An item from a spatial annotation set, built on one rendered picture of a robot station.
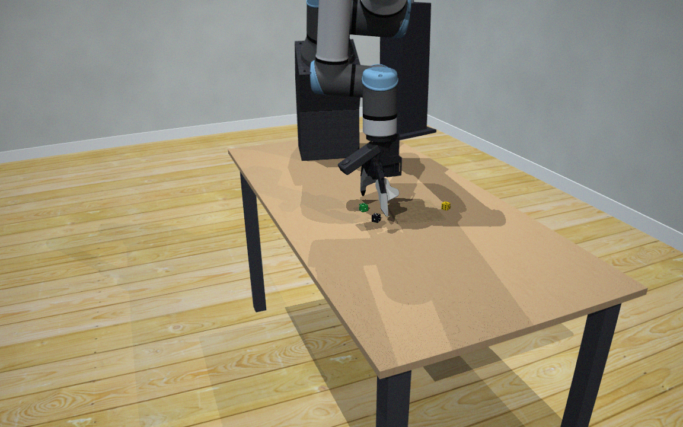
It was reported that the tan textured mat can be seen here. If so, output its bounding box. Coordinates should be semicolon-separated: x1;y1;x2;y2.
388;200;446;224

